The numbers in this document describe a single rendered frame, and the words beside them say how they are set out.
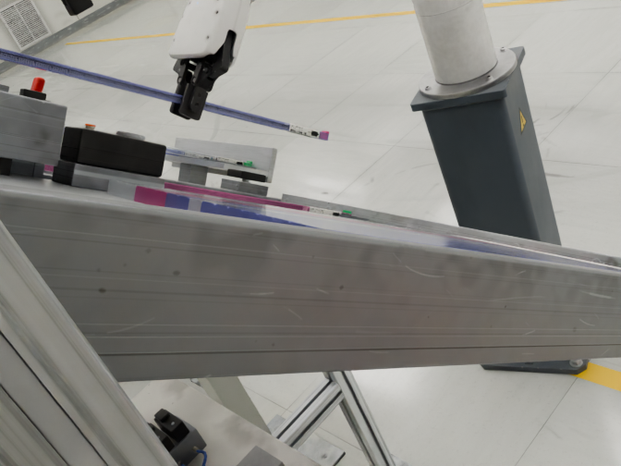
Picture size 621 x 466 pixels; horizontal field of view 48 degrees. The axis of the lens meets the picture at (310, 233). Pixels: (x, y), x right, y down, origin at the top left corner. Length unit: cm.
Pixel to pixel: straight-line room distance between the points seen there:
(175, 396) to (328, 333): 77
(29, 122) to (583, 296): 41
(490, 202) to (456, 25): 37
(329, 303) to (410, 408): 144
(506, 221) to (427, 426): 51
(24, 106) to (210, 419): 56
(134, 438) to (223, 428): 75
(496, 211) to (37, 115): 108
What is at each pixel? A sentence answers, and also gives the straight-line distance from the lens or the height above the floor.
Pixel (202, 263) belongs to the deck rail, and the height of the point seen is 112.
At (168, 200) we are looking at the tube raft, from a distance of 47.
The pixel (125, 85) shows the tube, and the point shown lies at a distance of 90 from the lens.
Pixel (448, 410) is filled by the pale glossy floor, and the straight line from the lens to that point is 170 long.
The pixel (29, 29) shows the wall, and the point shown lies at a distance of 885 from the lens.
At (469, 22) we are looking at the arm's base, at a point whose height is 82.
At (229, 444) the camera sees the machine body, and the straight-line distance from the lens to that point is 95.
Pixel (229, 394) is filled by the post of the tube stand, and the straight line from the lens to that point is 154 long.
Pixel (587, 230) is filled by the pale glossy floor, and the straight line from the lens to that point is 210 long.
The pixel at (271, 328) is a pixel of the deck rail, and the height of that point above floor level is 108.
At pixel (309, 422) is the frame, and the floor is 31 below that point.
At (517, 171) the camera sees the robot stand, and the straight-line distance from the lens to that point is 142.
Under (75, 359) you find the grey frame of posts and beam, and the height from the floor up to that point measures 115.
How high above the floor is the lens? 124
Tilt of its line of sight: 30 degrees down
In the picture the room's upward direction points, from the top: 25 degrees counter-clockwise
